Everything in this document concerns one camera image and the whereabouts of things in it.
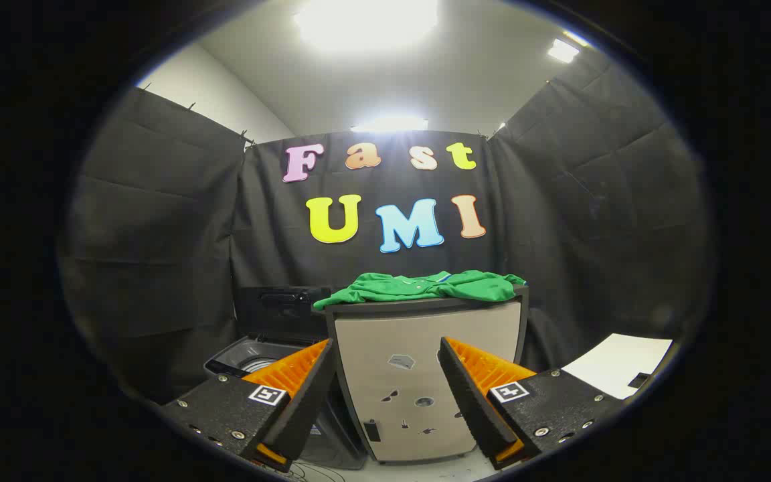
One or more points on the black backdrop cloth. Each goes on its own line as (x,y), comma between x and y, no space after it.
(158,234)

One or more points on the grey washing machine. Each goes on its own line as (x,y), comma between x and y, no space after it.
(338,442)

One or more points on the green polo shirt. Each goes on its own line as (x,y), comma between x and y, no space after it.
(419,286)

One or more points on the grey cabinet with dark top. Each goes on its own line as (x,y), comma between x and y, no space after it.
(392,335)

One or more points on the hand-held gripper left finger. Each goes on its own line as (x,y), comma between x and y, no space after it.
(308,395)

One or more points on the white paper sheet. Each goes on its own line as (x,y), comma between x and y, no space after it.
(616,361)

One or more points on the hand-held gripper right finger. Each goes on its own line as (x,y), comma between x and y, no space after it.
(469,402)

